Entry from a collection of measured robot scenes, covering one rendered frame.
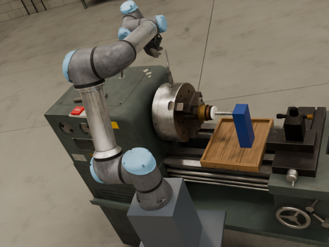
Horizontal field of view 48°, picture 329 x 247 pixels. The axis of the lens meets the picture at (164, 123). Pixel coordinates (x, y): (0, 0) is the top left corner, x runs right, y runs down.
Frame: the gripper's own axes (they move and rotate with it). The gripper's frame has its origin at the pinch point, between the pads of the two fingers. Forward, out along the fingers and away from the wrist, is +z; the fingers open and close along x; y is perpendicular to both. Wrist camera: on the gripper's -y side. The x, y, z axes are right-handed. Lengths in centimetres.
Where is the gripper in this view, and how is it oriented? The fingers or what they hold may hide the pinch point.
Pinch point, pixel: (155, 55)
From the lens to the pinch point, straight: 196.9
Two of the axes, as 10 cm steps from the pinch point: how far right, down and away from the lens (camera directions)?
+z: 4.1, 5.1, 7.6
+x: 2.7, -8.6, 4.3
